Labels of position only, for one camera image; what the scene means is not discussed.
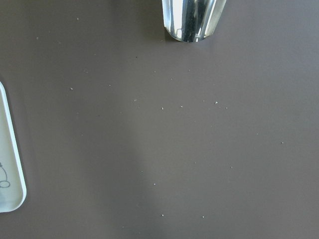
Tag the silver metal scoop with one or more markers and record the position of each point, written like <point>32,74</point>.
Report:
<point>191,20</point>

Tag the white rabbit tray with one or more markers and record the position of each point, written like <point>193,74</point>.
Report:
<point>12,182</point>

